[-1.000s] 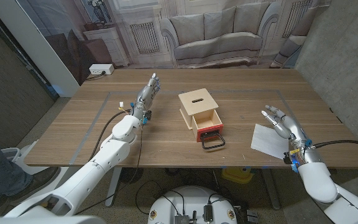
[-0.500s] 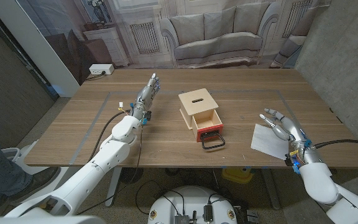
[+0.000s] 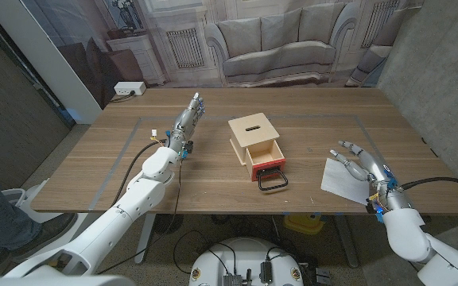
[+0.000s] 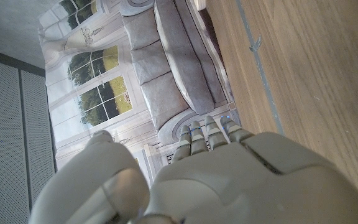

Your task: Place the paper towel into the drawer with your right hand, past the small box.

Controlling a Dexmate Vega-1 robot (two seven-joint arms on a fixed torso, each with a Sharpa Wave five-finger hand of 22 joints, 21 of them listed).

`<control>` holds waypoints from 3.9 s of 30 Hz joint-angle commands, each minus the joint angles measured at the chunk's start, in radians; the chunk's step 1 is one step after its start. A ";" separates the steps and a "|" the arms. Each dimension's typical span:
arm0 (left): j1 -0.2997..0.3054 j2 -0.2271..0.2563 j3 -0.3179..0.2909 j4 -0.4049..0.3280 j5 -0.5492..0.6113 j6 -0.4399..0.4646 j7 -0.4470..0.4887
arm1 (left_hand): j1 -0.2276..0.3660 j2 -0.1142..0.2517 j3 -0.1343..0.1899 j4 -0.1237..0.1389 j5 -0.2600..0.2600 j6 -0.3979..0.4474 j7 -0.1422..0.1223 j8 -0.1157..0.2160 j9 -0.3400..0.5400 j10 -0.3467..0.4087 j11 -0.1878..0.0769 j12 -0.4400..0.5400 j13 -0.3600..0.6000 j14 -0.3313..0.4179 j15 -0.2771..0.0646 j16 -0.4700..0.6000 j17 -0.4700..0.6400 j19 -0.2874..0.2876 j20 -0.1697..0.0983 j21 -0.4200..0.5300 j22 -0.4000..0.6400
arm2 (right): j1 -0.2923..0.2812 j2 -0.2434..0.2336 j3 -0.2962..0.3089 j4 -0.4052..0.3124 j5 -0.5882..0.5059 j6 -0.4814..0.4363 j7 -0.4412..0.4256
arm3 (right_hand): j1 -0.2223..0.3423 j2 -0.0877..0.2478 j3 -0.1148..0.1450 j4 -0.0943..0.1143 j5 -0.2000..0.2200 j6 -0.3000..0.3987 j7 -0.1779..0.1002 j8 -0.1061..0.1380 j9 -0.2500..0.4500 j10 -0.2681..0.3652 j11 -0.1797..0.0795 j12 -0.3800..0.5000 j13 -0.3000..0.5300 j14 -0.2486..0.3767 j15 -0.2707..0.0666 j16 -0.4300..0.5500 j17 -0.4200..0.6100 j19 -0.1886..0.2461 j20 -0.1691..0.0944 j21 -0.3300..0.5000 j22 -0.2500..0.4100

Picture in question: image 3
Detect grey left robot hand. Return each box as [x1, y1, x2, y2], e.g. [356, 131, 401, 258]
[164, 92, 206, 157]

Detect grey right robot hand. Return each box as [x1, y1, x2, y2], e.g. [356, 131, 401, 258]
[329, 140, 413, 214]

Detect white paper towel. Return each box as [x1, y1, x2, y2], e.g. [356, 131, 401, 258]
[320, 157, 371, 207]

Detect wooden box with slot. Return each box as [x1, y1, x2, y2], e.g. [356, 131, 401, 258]
[227, 112, 281, 167]

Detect red-fronted drawer with black handle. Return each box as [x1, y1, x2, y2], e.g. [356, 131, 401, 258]
[244, 138, 289, 192]

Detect grey tape outline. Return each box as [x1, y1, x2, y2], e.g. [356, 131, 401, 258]
[87, 114, 419, 211]

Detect white power strip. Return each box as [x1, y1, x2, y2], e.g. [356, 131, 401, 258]
[113, 81, 147, 96]

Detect white table leg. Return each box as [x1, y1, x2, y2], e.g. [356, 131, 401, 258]
[334, 214, 359, 269]
[134, 214, 157, 265]

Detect yellow object under table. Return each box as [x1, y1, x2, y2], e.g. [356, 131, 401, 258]
[283, 213, 326, 235]

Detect black round fan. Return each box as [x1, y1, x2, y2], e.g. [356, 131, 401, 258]
[153, 214, 184, 235]

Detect printed living room backdrop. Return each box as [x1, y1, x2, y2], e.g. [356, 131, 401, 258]
[20, 0, 425, 109]

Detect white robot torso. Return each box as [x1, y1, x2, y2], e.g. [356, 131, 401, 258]
[188, 237, 305, 286]

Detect white pillar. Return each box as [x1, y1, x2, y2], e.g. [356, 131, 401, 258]
[0, 0, 103, 125]

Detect dark shoe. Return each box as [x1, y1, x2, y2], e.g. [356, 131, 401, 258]
[0, 212, 80, 267]

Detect white plastic base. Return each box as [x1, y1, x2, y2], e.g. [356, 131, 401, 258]
[2, 178, 91, 226]

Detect white connector with yellow wires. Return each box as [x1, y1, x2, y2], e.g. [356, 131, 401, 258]
[149, 129, 166, 145]

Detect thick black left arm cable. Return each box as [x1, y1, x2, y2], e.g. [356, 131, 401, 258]
[111, 138, 169, 207]

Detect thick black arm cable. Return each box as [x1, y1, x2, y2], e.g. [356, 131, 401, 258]
[111, 138, 169, 207]
[400, 176, 458, 206]

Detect black power strip cable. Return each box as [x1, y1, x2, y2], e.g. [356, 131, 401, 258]
[109, 90, 137, 103]

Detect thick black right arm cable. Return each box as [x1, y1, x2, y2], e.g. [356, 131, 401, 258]
[400, 176, 458, 206]

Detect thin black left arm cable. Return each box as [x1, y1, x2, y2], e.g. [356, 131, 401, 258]
[97, 158, 184, 275]

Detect black floor cable loop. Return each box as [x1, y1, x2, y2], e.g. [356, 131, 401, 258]
[172, 229, 239, 276]

